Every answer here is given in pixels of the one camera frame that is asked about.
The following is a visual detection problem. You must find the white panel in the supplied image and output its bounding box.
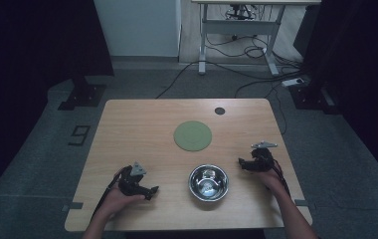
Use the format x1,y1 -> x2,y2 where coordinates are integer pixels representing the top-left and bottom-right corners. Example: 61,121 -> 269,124
94,0 -> 182,58

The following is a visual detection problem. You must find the white metal frame desk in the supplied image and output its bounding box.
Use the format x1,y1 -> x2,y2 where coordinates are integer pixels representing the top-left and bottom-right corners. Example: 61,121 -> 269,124
191,0 -> 322,77

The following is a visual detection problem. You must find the black stand base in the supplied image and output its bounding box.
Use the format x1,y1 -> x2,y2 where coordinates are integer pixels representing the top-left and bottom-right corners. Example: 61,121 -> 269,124
57,74 -> 108,112
288,83 -> 341,116

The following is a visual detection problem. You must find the long black floor cable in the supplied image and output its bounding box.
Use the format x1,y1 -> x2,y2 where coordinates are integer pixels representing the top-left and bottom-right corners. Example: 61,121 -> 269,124
155,60 -> 201,100

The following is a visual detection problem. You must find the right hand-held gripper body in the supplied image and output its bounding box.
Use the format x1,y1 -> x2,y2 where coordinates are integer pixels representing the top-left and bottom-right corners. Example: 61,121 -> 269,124
245,140 -> 279,173

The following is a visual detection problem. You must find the white power strip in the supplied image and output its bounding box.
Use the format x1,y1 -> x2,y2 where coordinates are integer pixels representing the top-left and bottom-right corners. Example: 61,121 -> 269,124
281,77 -> 306,88

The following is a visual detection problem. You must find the tangle of black floor cables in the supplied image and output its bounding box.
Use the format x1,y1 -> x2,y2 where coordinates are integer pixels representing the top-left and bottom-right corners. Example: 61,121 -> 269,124
204,33 -> 307,135

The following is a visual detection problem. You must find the dark equipment under desk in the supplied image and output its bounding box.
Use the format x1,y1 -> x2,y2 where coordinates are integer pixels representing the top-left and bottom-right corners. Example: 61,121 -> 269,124
225,3 -> 259,22

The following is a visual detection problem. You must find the person's left hand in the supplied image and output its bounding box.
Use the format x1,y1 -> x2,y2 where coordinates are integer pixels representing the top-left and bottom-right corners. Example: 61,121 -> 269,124
99,166 -> 146,221

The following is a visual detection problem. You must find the person's right hand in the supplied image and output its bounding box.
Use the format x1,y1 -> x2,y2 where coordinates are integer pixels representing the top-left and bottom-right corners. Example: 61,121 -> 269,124
256,164 -> 288,197

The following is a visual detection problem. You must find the left hand-held gripper cable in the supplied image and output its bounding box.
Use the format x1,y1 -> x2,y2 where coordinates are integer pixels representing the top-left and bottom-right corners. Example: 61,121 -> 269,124
91,166 -> 132,221

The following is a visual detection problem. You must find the stainless steel bowl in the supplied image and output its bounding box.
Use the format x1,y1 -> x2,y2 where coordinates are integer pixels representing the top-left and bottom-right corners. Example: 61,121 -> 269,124
188,163 -> 230,202

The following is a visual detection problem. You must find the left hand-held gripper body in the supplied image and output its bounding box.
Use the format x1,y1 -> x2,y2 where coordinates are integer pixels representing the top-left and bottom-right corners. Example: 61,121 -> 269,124
116,161 -> 152,197

